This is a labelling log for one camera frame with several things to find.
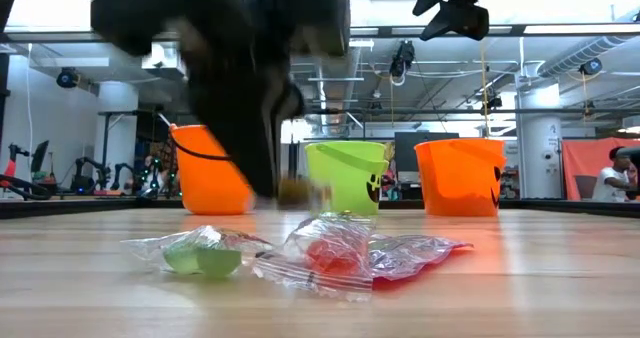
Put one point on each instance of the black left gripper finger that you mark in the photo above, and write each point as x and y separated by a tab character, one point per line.
279	138
250	158

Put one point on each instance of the white ceiling light fixture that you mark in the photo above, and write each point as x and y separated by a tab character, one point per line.
362	43

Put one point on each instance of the green halloween bucket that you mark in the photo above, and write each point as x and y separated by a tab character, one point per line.
345	183

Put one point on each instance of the orange cloth partition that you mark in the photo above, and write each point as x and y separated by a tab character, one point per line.
580	158

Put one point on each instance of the orange jack-o-lantern bucket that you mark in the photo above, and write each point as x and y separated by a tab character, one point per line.
457	183

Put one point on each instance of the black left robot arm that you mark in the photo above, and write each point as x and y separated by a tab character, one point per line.
130	18

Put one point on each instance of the green candy in clear bag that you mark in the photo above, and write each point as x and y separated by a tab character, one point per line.
215	263

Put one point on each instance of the background black robot arm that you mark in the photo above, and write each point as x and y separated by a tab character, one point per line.
20	185
82	178

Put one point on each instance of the black table edge rail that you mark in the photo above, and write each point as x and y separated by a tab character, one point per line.
75	207

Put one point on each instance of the red candy in clear bag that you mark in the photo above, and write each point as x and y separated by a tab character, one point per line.
330	258

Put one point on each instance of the person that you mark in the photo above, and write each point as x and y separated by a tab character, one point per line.
607	185

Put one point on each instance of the black background frame bar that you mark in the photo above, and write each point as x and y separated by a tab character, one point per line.
450	111

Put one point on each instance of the white cylindrical tank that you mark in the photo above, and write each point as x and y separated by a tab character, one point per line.
540	148

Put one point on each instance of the brown candy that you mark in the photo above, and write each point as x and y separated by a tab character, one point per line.
295	192

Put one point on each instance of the round black ceiling camera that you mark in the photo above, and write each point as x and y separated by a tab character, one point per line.
591	66
67	78

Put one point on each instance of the black overhead frame rail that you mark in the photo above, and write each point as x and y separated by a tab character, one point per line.
510	29

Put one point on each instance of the black monitor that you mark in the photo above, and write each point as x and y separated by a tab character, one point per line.
405	153

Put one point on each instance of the red and purple candy packet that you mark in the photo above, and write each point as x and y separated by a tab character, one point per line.
410	255

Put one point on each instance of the hanging black camera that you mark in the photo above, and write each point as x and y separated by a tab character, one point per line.
402	58

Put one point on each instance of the ribbed silver air duct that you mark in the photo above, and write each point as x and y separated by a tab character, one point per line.
580	53

